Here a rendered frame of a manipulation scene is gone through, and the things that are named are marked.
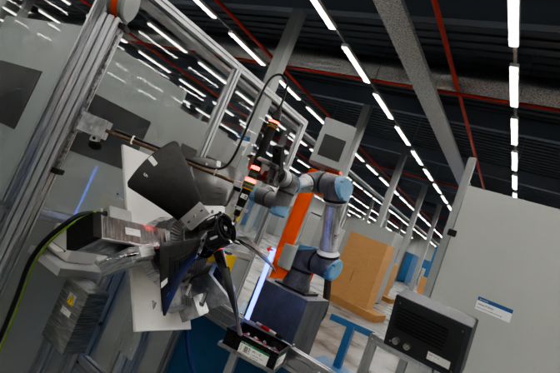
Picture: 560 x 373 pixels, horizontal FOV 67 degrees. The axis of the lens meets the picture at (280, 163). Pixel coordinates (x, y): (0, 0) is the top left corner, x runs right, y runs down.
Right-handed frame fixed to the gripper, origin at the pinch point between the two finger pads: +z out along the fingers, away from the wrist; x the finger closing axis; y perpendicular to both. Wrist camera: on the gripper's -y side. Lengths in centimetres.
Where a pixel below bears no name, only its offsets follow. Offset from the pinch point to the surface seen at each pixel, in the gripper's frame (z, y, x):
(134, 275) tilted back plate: 22, 53, 10
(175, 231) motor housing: 14.2, 35.7, 9.0
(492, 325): -182, 31, -79
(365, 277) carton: -780, 71, 207
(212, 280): -2.8, 48.4, -1.4
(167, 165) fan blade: 28.9, 15.6, 9.8
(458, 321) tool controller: -32, 27, -79
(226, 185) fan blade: -3.3, 13.9, 10.3
